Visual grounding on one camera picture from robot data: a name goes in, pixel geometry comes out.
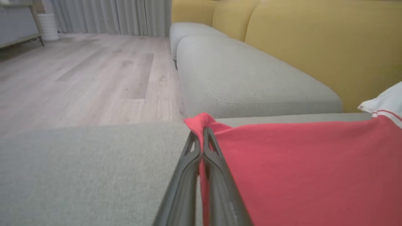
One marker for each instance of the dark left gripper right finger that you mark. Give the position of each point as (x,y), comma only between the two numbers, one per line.
(221,188)

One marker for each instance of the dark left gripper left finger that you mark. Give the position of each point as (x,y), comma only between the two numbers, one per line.
(183,188)

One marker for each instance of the red shirt with white trim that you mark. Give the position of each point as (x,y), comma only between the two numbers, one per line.
(307,175)

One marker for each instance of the large grey sofa seat cushion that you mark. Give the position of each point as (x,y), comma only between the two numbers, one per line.
(88,175)

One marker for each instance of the small grey sofa seat cushion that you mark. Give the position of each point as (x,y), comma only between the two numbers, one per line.
(191,31)

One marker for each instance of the yellow sofa backrest cushion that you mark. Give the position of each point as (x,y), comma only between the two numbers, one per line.
(234,17)
(193,11)

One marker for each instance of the large yellow sofa backrest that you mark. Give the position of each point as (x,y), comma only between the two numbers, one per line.
(333,47)

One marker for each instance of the grey curtain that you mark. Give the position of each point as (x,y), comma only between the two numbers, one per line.
(110,15)

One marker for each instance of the white ribbed bin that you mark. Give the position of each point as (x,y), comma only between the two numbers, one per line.
(48,26)

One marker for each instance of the grey cabinet with wooden legs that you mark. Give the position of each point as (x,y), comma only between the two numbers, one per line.
(17,23)

